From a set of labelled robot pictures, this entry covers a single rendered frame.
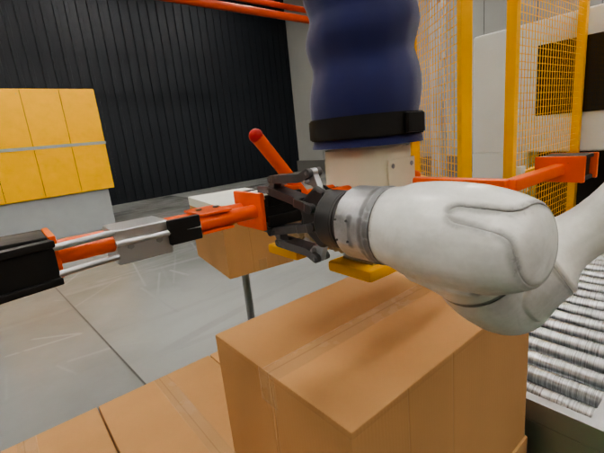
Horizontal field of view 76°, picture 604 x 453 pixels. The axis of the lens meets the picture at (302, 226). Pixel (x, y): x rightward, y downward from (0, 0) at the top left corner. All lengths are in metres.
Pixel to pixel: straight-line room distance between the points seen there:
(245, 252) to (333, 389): 1.53
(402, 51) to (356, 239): 0.41
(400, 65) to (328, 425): 0.59
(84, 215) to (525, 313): 7.70
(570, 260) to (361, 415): 0.34
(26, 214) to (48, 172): 0.77
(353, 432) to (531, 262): 0.35
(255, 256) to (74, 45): 9.88
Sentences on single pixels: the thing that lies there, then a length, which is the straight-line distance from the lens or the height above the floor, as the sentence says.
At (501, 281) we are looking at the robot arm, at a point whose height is 1.21.
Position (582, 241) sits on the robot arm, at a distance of 0.51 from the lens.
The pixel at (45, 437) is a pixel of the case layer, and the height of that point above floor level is 0.54.
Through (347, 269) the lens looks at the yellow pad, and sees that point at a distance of 0.65.
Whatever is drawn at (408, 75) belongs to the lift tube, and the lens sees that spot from 0.74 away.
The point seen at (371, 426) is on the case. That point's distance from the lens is 0.62.
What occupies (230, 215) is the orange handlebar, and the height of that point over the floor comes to 1.23.
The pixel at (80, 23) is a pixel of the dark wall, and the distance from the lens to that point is 11.74.
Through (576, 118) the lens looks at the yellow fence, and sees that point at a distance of 3.38.
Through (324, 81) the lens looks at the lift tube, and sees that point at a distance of 0.73.
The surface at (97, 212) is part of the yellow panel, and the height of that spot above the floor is 0.32.
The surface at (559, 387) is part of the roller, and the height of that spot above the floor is 0.53.
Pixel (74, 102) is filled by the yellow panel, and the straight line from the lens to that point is 7.93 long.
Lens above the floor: 1.34
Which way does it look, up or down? 13 degrees down
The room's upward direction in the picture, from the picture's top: 6 degrees counter-clockwise
